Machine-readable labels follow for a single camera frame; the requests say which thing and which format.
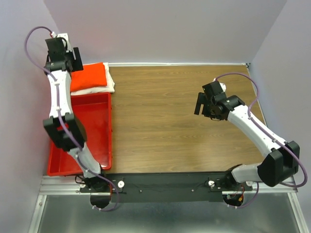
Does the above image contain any orange t-shirt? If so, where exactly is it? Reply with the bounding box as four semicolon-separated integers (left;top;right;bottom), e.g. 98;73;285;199
70;63;107;92

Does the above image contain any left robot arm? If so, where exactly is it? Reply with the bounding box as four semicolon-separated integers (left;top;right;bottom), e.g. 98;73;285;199
43;35;110;192

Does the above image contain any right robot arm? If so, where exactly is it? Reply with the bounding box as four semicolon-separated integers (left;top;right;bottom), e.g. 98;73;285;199
194;81;300;188

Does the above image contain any folded white t-shirt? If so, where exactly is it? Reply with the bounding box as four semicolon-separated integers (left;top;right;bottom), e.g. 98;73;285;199
70;63;115;96

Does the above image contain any red plastic bin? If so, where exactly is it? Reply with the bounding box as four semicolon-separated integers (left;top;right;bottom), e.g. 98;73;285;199
47;92;112;176

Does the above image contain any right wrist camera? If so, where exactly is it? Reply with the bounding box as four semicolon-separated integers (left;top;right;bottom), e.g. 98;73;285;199
213;78;226;92

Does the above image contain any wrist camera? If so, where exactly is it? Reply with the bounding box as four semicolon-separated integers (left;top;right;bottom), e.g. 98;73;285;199
213;78;226;92
50;32;72;52

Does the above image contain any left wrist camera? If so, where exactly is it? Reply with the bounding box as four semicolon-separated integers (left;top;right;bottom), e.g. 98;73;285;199
50;32;72;52

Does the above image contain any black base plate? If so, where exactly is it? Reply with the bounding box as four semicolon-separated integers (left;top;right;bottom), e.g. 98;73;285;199
75;171;253;203

